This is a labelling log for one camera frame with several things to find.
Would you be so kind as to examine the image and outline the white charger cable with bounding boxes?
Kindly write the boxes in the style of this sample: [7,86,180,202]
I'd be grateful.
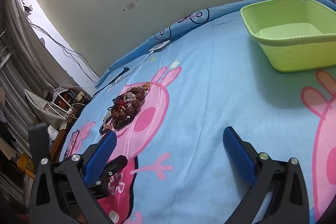
[106,52,153,88]

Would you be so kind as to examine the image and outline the phone with pink case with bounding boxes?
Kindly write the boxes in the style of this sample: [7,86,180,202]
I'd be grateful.
[66,130,80,157]

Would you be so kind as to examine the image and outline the grey curtain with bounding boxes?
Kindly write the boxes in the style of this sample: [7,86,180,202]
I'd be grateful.
[0,0,62,146]

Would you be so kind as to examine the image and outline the pile of mixed bead jewelry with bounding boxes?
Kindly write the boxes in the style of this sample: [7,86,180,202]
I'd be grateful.
[99,82,151,135]

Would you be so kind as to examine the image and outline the green plastic basket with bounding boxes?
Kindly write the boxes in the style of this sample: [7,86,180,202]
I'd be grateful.
[240,0,336,73]

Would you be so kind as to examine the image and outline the white wire rack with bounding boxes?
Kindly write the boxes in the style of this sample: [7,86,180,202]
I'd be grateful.
[47,87,86,123]

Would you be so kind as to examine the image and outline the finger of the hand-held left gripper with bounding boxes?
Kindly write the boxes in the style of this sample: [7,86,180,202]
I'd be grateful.
[91,155,128,198]
[28,123,51,169]

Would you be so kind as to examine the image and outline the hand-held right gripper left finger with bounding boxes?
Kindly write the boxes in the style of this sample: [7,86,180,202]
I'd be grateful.
[29,131,117,224]

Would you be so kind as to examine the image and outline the white dotted ironing board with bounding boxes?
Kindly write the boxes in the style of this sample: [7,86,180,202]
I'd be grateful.
[24,89,67,126]

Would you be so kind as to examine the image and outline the white charger box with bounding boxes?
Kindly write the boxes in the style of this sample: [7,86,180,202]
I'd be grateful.
[148,40,171,54]

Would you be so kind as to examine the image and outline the blue printed cartoon blanket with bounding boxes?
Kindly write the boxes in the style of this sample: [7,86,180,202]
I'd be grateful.
[59,0,336,224]

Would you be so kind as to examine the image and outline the black wall cables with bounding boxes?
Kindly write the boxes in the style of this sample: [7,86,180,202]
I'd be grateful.
[26,13,101,89]

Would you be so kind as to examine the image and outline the white mug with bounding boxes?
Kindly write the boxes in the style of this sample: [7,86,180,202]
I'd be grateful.
[48,125,60,142]

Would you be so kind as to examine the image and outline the black cable with plug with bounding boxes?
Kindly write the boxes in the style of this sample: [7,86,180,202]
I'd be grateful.
[91,67,131,99]

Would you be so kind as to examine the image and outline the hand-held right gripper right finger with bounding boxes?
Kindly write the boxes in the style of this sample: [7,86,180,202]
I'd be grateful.
[223,126,311,224]

